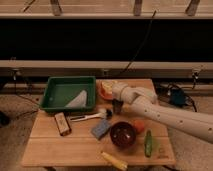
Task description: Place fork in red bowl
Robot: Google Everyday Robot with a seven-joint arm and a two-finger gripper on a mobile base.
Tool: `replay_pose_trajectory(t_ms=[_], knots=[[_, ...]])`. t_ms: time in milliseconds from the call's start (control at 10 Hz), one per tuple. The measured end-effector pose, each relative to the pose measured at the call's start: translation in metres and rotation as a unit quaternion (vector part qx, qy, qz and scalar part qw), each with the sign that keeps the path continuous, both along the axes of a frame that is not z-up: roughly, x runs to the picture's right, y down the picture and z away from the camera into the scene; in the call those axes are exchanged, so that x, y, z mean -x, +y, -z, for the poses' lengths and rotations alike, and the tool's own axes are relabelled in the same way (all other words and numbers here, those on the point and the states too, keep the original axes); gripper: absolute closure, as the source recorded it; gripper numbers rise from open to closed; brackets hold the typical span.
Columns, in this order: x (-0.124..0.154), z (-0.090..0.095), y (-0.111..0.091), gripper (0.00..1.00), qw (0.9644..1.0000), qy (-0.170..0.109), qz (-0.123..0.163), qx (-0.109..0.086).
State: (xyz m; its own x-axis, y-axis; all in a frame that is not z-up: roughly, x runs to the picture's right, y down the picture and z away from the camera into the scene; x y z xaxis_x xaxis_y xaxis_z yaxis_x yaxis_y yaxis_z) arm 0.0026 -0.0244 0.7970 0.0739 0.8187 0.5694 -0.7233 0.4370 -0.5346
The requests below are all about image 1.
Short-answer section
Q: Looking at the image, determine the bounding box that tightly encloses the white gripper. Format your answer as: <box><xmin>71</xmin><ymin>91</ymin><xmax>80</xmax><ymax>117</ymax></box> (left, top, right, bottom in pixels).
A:
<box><xmin>112</xmin><ymin>82</ymin><xmax>137</xmax><ymax>114</ymax></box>

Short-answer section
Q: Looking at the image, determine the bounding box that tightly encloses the orange tomato toy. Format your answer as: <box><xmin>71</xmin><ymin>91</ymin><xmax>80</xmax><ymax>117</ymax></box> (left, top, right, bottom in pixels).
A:
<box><xmin>133</xmin><ymin>120</ymin><xmax>145</xmax><ymax>134</ymax></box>

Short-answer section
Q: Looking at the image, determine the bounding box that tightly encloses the brown wooden block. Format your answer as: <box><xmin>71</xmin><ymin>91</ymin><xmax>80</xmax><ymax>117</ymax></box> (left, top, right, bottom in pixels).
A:
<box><xmin>54</xmin><ymin>112</ymin><xmax>71</xmax><ymax>136</ymax></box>

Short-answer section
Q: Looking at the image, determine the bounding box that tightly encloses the green plastic tray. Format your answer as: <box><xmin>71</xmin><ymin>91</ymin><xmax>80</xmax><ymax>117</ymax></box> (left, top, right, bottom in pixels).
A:
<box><xmin>40</xmin><ymin>76</ymin><xmax>96</xmax><ymax>113</ymax></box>

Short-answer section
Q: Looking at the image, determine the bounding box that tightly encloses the green cucumber toy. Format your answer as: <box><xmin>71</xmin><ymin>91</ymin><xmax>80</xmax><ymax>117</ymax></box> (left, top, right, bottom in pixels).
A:
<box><xmin>144</xmin><ymin>130</ymin><xmax>152</xmax><ymax>157</ymax></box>

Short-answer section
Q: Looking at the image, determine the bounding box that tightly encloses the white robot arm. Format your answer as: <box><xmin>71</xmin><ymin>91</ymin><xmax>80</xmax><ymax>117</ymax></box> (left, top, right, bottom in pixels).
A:
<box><xmin>112</xmin><ymin>82</ymin><xmax>213</xmax><ymax>144</ymax></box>

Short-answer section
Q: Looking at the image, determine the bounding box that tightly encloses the wooden table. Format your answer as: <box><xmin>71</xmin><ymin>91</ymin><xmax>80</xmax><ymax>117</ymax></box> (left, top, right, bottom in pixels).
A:
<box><xmin>21</xmin><ymin>78</ymin><xmax>177</xmax><ymax>168</ymax></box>

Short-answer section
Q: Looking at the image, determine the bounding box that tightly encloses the black cable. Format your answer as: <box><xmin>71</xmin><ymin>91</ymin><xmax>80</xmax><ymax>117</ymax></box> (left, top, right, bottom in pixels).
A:
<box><xmin>119</xmin><ymin>9</ymin><xmax>158</xmax><ymax>76</ymax></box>

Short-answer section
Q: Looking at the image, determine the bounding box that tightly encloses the dark red bowl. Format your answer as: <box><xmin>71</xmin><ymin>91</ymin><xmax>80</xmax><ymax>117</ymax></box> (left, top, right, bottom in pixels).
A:
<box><xmin>110</xmin><ymin>122</ymin><xmax>136</xmax><ymax>149</ymax></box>

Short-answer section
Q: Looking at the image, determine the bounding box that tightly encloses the blue power adapter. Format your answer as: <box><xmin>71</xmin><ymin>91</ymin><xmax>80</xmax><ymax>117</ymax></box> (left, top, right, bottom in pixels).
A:
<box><xmin>170</xmin><ymin>89</ymin><xmax>186</xmax><ymax>107</ymax></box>

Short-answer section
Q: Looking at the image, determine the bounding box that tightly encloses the blue sponge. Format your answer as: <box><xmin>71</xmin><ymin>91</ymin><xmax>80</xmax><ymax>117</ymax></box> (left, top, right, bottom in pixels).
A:
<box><xmin>91</xmin><ymin>119</ymin><xmax>111</xmax><ymax>140</ymax></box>

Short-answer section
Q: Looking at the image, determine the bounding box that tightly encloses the white cloth piece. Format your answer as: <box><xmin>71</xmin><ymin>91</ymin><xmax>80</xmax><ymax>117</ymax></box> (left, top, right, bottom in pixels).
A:
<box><xmin>67</xmin><ymin>90</ymin><xmax>87</xmax><ymax>108</ymax></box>

